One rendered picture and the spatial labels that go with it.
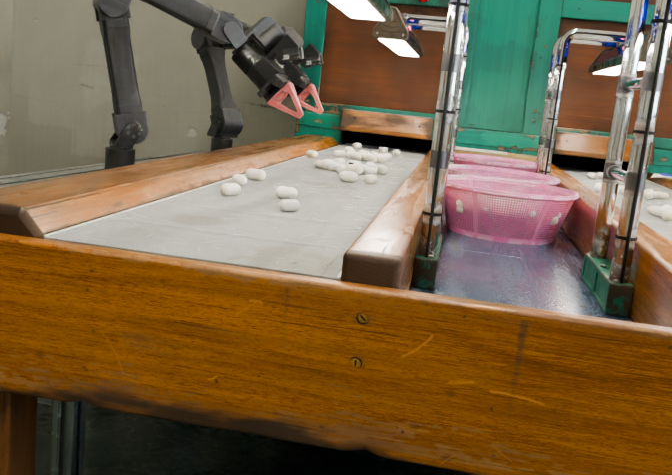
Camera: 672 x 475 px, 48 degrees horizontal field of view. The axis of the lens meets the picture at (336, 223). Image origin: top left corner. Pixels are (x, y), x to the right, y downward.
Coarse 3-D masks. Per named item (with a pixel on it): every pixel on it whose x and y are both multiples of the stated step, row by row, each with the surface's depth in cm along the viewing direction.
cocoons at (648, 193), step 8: (592, 176) 214; (600, 176) 219; (600, 184) 182; (624, 184) 205; (648, 192) 172; (656, 192) 177; (648, 208) 144; (656, 208) 143; (664, 208) 144; (664, 216) 137
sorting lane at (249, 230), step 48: (192, 192) 113; (240, 192) 118; (336, 192) 130; (384, 192) 137; (96, 240) 75; (144, 240) 77; (192, 240) 80; (240, 240) 82; (288, 240) 85; (336, 240) 88
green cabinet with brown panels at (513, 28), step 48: (432, 0) 239; (480, 0) 237; (528, 0) 235; (576, 0) 232; (624, 0) 231; (336, 48) 248; (384, 48) 245; (432, 48) 242; (480, 48) 240; (528, 48) 237; (576, 48) 235; (336, 96) 250; (384, 96) 247; (432, 96) 245; (480, 96) 242; (528, 96) 238; (576, 96) 237
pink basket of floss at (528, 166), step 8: (456, 160) 208; (464, 160) 205; (472, 160) 203; (480, 160) 226; (488, 160) 226; (496, 160) 226; (504, 160) 225; (512, 160) 224; (520, 160) 222; (512, 168) 202; (520, 168) 202; (528, 168) 204
